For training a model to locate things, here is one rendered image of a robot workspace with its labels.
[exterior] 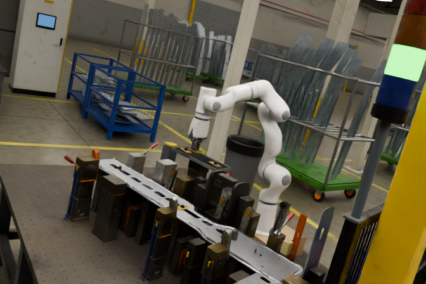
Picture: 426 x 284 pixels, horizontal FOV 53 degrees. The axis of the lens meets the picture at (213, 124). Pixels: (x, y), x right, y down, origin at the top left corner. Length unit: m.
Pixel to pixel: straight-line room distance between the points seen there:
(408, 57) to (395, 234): 0.42
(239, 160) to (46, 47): 4.88
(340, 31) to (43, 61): 6.12
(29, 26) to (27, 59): 0.60
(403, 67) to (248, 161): 4.32
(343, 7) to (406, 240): 8.92
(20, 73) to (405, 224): 8.11
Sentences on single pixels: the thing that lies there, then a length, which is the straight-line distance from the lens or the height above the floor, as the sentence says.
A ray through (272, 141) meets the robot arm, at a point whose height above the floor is 1.37.
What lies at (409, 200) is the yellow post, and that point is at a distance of 1.09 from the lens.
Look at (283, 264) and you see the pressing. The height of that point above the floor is 1.00.
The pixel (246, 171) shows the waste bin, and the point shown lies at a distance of 5.22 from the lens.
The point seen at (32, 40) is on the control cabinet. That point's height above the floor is 1.02.
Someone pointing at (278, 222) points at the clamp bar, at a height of 1.11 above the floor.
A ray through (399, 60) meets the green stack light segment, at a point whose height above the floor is 1.90.
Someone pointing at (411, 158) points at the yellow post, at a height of 1.70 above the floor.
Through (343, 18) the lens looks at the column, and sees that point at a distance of 9.87.
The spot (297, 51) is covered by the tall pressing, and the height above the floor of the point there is 1.95.
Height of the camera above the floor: 1.86
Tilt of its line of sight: 11 degrees down
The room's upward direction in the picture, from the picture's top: 14 degrees clockwise
